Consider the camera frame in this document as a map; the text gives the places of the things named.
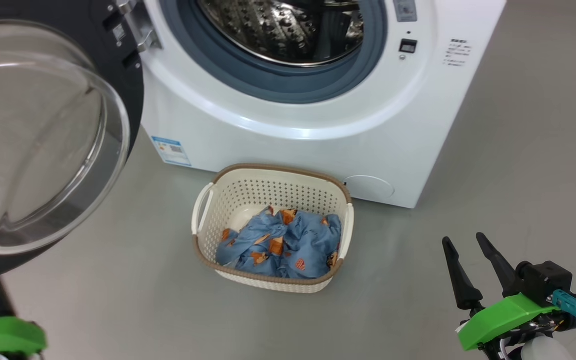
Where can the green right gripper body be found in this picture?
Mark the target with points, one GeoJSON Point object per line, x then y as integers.
{"type": "Point", "coordinates": [498, 320]}

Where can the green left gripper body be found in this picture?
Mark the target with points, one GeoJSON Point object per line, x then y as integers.
{"type": "Point", "coordinates": [3, 335]}

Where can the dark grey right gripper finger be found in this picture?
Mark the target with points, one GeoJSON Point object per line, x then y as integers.
{"type": "Point", "coordinates": [500, 265]}
{"type": "Point", "coordinates": [463, 285]}

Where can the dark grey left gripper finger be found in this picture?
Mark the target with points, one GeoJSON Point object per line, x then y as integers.
{"type": "Point", "coordinates": [0, 300]}

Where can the blue cartoon print garment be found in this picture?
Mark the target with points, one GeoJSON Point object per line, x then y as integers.
{"type": "Point", "coordinates": [308, 245]}
{"type": "Point", "coordinates": [243, 250]}

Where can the black glass washing machine door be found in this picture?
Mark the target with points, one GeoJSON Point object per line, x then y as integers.
{"type": "Point", "coordinates": [43, 140]}

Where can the white front-load washing machine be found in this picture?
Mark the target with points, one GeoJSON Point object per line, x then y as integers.
{"type": "Point", "coordinates": [318, 150]}

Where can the black door lock socket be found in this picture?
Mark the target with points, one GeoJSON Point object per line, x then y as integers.
{"type": "Point", "coordinates": [408, 46]}

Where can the silver door hinge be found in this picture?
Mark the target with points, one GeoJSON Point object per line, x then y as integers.
{"type": "Point", "coordinates": [140, 30]}

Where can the stainless steel washing machine drum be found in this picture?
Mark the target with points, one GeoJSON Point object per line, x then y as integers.
{"type": "Point", "coordinates": [268, 30]}

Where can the round white filter cover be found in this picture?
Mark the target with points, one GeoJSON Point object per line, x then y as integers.
{"type": "Point", "coordinates": [368, 187]}

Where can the printed warning text sticker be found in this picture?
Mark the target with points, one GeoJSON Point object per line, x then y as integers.
{"type": "Point", "coordinates": [457, 52]}

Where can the blue white energy label sticker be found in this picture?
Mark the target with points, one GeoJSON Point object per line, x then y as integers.
{"type": "Point", "coordinates": [170, 150]}

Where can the cream perforated laundry basket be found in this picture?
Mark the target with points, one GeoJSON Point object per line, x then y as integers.
{"type": "Point", "coordinates": [228, 200]}

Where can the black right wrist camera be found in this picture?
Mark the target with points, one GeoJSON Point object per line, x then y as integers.
{"type": "Point", "coordinates": [545, 282]}

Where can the teal right camera connector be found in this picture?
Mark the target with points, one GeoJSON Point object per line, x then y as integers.
{"type": "Point", "coordinates": [568, 302]}

